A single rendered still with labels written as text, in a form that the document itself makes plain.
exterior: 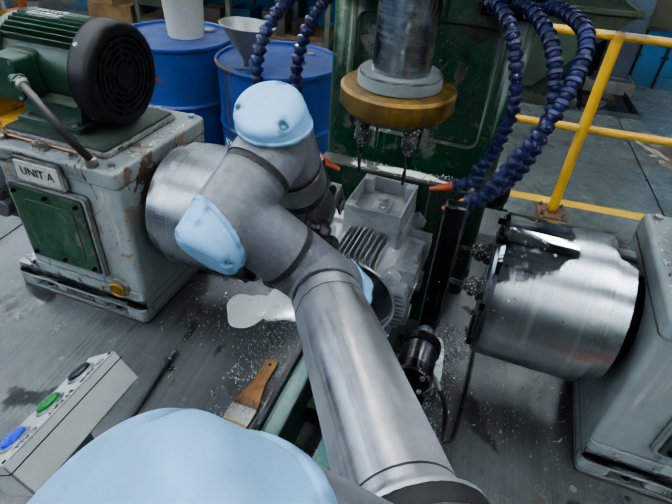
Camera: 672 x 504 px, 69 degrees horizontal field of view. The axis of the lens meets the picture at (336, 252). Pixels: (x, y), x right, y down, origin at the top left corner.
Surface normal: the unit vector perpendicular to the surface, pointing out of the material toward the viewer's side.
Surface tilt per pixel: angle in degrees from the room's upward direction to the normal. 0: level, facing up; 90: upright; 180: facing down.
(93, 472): 41
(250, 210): 56
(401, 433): 14
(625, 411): 90
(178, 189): 47
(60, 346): 0
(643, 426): 90
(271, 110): 30
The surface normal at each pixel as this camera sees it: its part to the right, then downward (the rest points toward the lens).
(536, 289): -0.23, -0.07
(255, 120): -0.12, -0.41
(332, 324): -0.36, -0.81
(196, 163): -0.04, -0.59
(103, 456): -0.61, -0.65
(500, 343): -0.35, 0.68
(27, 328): 0.06, -0.79
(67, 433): 0.79, -0.26
